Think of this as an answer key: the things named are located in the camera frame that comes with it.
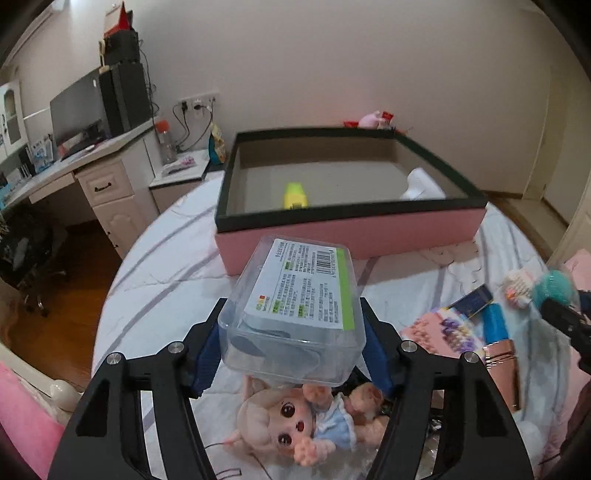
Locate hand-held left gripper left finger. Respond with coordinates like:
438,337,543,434
48,298,228,480

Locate white nightstand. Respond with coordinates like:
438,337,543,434
148,148,227,213

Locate white desk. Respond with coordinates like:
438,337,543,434
0,119,160,259

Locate white pink knitted toy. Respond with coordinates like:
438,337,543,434
502,268,536,308

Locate orange cap bottle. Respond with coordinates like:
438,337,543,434
154,119,178,164

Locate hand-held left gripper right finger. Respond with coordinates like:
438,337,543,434
360,297,534,480

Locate small navy box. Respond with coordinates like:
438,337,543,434
448,284,495,319

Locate black office chair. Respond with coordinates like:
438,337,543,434
0,203,70,319

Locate teal pompom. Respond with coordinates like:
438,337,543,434
531,270,578,312

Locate pink bedding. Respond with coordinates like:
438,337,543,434
0,360,65,480

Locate clear plastic case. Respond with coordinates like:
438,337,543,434
217,235,368,387

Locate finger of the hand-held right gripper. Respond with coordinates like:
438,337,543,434
540,298,583,334

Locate snack bag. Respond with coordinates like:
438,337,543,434
208,124,228,166

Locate black bag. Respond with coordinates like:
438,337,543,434
99,30,140,65

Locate wall socket strip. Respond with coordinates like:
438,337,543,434
178,92,220,112

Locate doll with blue dress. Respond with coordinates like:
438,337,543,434
226,376,393,469

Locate red box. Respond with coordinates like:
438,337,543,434
102,0,134,38

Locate black computer tower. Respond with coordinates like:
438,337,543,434
98,60,153,137

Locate black power cable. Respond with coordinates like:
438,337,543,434
173,102,214,153

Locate blue cylinder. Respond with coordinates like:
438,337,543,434
482,302,511,344

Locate white plastic item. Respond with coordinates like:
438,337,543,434
399,167,446,200

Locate cream bedpost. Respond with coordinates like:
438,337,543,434
0,342,88,416

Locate white cabinet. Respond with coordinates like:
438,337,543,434
0,80,28,162

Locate pink storage box black rim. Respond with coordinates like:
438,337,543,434
215,127,489,275

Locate colourful knitted pouch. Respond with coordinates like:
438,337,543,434
401,307,488,358

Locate person's right forearm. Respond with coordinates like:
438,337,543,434
562,381,591,467

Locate yellow-green toy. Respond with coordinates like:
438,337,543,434
283,182,309,209

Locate black monitor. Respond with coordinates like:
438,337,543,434
49,68,112,148

